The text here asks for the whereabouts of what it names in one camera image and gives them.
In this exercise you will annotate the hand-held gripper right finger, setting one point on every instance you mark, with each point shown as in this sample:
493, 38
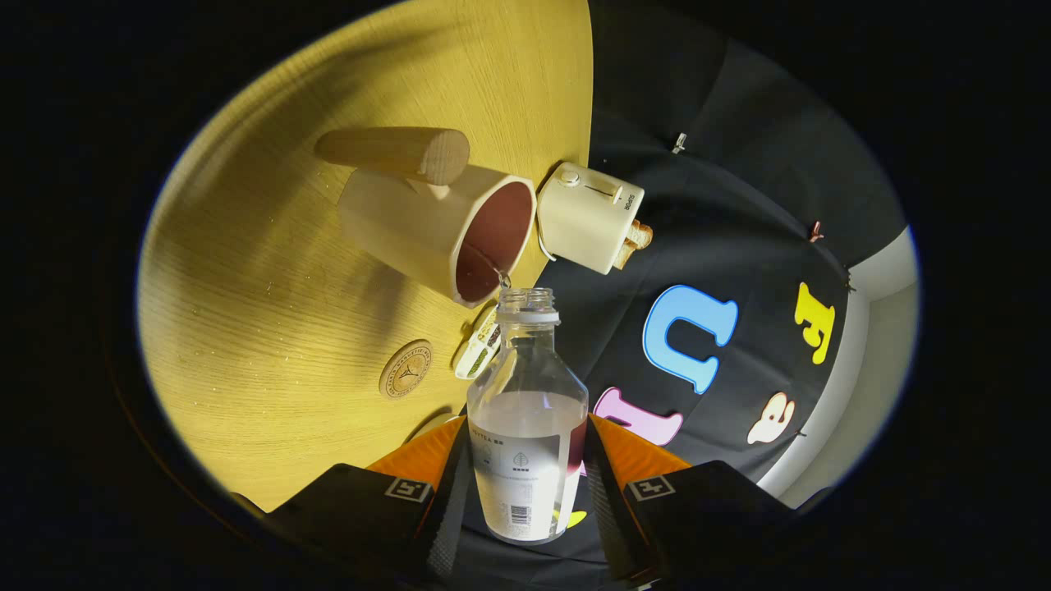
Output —
603, 509

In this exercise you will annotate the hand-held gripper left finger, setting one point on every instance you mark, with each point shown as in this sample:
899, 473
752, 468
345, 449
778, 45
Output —
447, 509

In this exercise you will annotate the clear plastic juice bottle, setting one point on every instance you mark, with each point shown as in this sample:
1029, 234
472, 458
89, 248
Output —
525, 460

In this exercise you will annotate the round wooden coaster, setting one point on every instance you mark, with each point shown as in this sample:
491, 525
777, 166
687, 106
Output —
406, 369

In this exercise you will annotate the white divided bean dish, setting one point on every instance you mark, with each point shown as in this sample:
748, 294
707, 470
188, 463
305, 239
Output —
478, 349

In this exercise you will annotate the toast slice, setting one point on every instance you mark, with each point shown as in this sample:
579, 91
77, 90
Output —
624, 254
640, 235

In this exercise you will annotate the wooden table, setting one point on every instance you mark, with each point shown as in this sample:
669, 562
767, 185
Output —
246, 328

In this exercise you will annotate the cream toaster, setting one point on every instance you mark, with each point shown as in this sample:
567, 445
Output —
583, 217

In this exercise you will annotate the red clip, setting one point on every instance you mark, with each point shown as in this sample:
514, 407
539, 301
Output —
815, 231

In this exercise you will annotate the silver clip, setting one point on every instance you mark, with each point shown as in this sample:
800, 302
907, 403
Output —
679, 144

